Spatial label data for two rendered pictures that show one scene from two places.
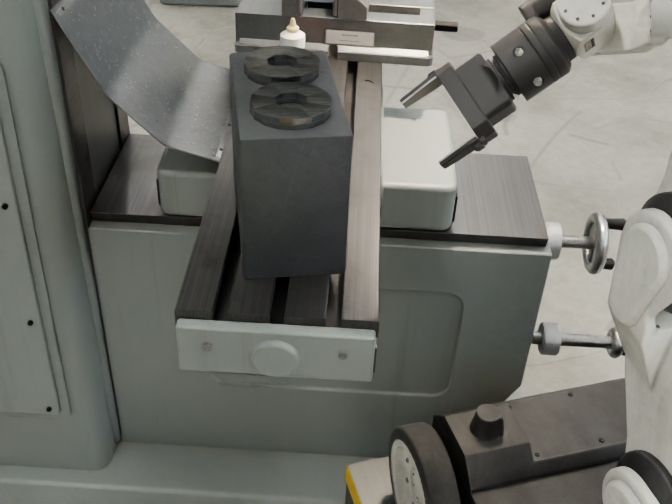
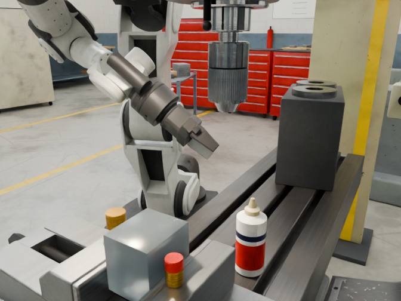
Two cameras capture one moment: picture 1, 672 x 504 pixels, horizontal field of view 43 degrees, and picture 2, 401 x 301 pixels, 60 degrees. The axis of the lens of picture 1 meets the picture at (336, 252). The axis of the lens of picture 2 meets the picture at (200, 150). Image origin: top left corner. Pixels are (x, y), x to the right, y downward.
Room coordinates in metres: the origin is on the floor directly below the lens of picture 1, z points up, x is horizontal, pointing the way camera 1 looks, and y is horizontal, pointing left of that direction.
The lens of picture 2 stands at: (1.69, 0.23, 1.28)
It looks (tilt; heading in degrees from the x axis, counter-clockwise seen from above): 19 degrees down; 210
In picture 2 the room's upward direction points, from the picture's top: straight up
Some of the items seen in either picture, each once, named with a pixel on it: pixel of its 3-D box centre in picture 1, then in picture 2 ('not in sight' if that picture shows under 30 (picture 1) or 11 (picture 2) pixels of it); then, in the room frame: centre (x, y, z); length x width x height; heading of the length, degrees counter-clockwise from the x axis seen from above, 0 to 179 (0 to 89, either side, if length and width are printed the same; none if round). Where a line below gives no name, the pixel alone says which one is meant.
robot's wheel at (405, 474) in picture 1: (422, 487); not in sight; (0.86, -0.15, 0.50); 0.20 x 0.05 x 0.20; 18
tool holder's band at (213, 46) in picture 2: not in sight; (228, 46); (1.31, 0.05, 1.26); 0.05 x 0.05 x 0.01
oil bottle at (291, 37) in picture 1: (292, 50); (250, 234); (1.30, 0.09, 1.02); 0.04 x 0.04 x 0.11
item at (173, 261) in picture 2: not in sight; (173, 270); (1.49, 0.09, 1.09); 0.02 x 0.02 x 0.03
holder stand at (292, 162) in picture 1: (286, 156); (310, 129); (0.89, 0.07, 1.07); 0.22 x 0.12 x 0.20; 10
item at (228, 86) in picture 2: not in sight; (227, 76); (1.31, 0.05, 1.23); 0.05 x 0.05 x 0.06
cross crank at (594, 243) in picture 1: (576, 242); not in sight; (1.30, -0.45, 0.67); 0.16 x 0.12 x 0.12; 89
